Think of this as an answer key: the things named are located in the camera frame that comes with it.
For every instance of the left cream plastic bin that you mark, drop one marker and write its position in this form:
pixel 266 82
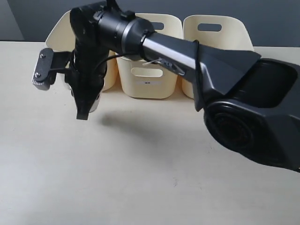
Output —
pixel 62 39

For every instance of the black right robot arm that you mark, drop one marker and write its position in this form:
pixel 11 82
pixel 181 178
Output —
pixel 250 104

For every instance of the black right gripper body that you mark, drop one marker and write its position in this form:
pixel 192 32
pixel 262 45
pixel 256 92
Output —
pixel 87 63

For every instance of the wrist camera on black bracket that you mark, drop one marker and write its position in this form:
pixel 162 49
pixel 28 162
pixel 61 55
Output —
pixel 49 64

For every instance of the white paper cup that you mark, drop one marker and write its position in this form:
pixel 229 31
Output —
pixel 74 83

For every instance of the cream plastic bin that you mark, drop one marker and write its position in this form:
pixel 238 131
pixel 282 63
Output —
pixel 62 39
pixel 217 31
pixel 141 80

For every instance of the middle cream plastic bin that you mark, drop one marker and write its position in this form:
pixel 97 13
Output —
pixel 141 80

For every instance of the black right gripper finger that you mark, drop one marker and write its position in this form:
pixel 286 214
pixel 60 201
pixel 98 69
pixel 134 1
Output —
pixel 86 102

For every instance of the right cream plastic bin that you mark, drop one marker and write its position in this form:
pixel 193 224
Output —
pixel 217 31

